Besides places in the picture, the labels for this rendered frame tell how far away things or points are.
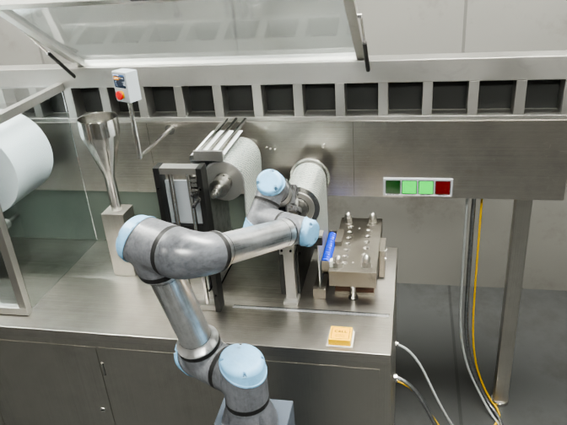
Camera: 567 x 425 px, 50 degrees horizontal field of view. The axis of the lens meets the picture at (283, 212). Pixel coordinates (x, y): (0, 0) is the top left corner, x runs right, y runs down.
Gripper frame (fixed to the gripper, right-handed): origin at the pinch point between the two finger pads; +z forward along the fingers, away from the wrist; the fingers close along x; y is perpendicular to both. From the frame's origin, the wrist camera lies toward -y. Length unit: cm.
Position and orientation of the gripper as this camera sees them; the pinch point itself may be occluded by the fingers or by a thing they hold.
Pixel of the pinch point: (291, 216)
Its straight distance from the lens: 198.3
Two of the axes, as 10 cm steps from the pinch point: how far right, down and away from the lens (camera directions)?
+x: -9.8, -0.3, 2.0
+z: 1.9, 2.3, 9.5
